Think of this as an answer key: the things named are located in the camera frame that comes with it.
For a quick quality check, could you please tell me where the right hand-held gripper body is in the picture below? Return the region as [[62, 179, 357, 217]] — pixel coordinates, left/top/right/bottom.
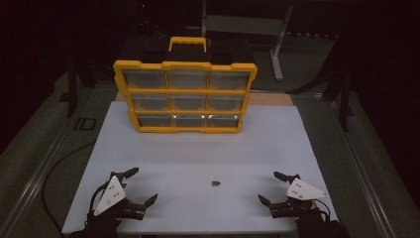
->
[[268, 174, 330, 219]]

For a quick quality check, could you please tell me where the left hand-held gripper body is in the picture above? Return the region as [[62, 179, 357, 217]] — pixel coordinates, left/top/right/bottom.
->
[[93, 171, 147, 221]]

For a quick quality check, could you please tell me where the transparent storage drawer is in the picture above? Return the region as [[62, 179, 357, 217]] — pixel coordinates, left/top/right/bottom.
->
[[172, 114, 208, 129]]

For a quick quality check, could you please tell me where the yellow drawer organizer cabinet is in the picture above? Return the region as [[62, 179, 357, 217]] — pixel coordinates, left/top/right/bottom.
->
[[112, 36, 259, 134]]

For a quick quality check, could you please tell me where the person's left hand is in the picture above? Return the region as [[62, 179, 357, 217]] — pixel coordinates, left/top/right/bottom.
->
[[86, 199, 134, 230]]

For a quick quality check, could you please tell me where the person's right hand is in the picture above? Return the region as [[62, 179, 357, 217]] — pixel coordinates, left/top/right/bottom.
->
[[292, 200, 327, 229]]

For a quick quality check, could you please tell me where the black stand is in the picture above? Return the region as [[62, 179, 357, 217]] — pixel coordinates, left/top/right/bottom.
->
[[286, 33, 356, 133], [67, 58, 82, 119]]

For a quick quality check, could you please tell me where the set of clear plastic drawers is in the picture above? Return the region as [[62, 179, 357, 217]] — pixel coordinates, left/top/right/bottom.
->
[[123, 69, 251, 129]]

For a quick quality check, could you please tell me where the grey metal stand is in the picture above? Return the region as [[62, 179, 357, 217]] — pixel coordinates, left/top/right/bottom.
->
[[201, 0, 295, 82]]

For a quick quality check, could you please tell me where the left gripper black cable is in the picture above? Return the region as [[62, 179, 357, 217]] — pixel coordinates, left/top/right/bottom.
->
[[87, 171, 115, 220]]

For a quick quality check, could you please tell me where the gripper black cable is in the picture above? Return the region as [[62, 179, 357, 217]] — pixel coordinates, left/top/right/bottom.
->
[[87, 171, 115, 220], [316, 198, 332, 222]]

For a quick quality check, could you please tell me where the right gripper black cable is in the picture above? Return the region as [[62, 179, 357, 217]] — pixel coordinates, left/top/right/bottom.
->
[[316, 198, 332, 222]]

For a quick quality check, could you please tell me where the aluminium rail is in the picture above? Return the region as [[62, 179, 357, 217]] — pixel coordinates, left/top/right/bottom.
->
[[0, 98, 87, 232], [328, 98, 409, 238]]

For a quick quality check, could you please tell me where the long black floor cable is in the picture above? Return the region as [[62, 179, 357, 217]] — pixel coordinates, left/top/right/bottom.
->
[[42, 140, 97, 234]]

